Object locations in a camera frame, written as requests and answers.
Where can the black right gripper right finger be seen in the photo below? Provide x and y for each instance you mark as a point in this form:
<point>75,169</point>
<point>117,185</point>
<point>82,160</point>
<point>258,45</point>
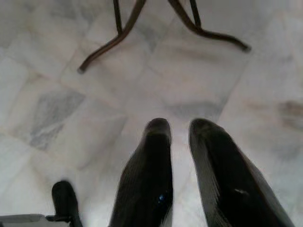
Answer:
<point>227,179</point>

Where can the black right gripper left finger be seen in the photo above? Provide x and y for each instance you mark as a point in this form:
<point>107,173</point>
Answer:
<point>146,179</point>

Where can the marble pattern folding table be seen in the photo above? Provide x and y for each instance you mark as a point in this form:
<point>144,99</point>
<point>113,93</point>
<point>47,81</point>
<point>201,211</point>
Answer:
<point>189,23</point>

